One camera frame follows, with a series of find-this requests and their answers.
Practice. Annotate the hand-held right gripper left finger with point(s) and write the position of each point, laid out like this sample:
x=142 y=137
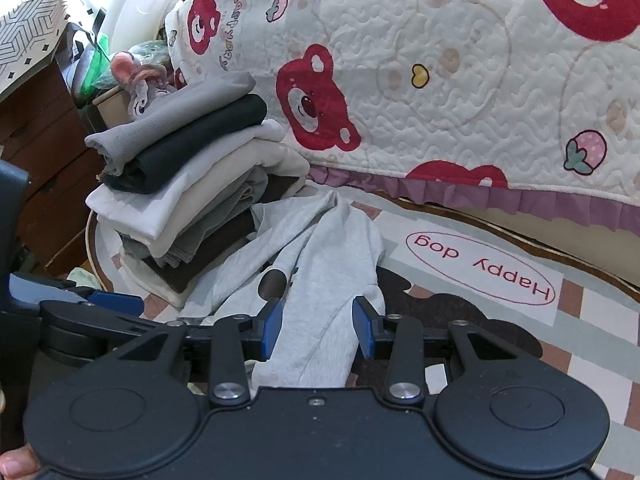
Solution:
x=272 y=327

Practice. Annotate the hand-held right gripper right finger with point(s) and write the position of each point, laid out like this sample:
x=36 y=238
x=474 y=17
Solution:
x=362 y=327

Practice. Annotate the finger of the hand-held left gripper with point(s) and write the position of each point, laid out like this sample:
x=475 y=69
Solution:
x=90 y=332
x=117 y=302

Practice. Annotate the light grey sweatshirt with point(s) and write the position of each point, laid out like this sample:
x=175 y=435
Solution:
x=320 y=250

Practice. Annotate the stack of folded clothes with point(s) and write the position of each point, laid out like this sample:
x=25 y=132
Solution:
x=165 y=160

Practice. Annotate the person's left hand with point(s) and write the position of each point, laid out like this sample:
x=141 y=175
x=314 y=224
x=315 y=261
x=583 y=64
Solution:
x=17 y=465

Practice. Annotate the light green cloth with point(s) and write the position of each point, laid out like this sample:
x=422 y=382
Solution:
x=80 y=277

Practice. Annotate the brown wooden drawer cabinet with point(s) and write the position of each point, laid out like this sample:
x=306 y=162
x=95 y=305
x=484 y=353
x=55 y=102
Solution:
x=40 y=125

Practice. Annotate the beige box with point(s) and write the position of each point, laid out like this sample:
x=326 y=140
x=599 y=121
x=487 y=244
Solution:
x=112 y=105

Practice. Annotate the green plastic bag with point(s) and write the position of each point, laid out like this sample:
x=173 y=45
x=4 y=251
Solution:
x=97 y=65

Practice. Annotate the grey plush toy pink ears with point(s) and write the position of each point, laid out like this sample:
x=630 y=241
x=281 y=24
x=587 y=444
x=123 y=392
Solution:
x=142 y=85

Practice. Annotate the black white patterned bag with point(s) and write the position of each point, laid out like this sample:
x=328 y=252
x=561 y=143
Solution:
x=80 y=25

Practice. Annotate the checked dog print rug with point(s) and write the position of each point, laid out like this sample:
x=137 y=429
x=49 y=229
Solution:
x=575 y=325

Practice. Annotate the beige bed base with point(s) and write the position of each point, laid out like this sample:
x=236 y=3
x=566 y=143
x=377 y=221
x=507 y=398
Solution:
x=575 y=235

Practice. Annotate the bear printed white quilt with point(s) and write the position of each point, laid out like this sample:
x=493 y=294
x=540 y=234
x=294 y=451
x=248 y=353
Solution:
x=450 y=85

